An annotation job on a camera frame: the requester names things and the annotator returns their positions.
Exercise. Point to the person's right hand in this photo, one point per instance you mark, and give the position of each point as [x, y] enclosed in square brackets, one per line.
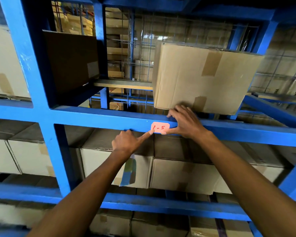
[190, 124]

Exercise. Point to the person's left hand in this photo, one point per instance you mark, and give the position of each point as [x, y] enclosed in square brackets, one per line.
[124, 143]

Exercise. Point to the person's right thumb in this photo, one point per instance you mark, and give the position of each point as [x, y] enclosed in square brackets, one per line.
[169, 131]

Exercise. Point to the red handwritten label sticker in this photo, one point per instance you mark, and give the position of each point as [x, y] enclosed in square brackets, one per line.
[160, 127]

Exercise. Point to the person's right forearm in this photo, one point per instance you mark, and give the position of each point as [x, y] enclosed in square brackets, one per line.
[249, 187]

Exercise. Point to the person's left forearm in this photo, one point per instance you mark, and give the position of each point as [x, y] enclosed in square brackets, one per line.
[88, 194]

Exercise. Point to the pale cardboard box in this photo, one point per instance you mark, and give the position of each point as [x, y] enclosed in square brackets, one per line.
[219, 228]
[111, 223]
[160, 225]
[0, 155]
[30, 155]
[5, 66]
[268, 172]
[185, 175]
[14, 212]

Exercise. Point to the large taped cardboard box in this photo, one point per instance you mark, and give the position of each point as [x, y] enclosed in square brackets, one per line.
[202, 78]

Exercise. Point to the wooden shelf plank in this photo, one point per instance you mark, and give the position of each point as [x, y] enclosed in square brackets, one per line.
[123, 84]

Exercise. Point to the cardboard box with blue tape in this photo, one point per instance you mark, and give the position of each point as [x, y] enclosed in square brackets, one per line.
[106, 160]

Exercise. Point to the dark brown cardboard box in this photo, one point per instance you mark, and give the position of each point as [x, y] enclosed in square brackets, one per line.
[71, 62]

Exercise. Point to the blue metal shelf rack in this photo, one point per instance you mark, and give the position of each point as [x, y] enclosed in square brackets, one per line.
[39, 96]

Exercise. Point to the stack of background cardboard boxes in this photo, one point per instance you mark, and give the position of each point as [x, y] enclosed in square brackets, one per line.
[74, 20]

